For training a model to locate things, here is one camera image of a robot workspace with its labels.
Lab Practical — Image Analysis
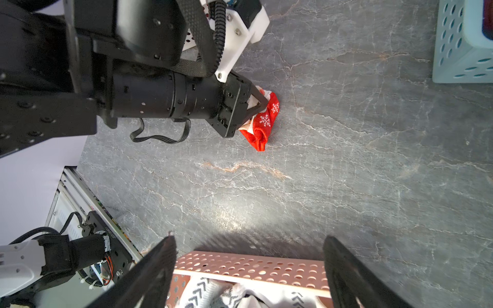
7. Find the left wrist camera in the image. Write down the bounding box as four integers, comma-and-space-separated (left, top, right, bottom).
180, 0, 270, 83

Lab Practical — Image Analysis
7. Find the white sock black pattern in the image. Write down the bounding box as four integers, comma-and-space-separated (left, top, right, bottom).
175, 277, 268, 308

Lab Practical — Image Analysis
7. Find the santa face red sock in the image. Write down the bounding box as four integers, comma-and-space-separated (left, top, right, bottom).
239, 86, 281, 151

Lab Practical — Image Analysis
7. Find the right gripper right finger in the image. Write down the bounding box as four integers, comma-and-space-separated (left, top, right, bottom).
323, 236, 411, 307

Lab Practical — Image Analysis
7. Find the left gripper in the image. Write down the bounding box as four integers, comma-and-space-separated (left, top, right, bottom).
207, 71, 268, 138

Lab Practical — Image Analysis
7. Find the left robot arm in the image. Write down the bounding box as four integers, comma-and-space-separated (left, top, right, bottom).
1, 1, 270, 157

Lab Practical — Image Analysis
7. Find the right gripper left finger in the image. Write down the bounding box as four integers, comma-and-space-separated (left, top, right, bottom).
88, 236, 177, 308

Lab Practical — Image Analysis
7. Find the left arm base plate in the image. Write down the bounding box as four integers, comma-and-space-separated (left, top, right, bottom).
78, 211, 134, 289

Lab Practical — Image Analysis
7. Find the blue plastic basket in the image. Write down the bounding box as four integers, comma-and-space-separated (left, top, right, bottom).
432, 0, 492, 84

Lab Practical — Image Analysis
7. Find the pink plastic basket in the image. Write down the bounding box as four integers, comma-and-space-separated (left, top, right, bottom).
166, 251, 334, 307

